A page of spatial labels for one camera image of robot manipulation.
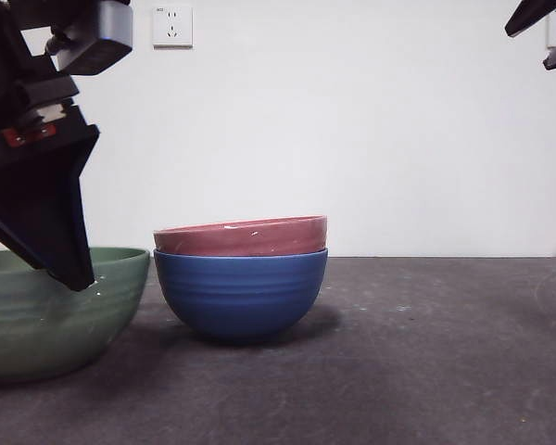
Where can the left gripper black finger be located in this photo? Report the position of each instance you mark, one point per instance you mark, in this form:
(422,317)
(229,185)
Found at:
(37,208)

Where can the green ribbed bowl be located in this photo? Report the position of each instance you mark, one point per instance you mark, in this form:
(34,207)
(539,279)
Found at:
(37,334)

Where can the red ribbed bowl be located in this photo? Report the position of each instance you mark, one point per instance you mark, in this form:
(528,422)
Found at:
(241,238)

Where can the blue ribbed bowl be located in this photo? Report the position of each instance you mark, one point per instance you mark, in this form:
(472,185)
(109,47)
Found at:
(241,296)

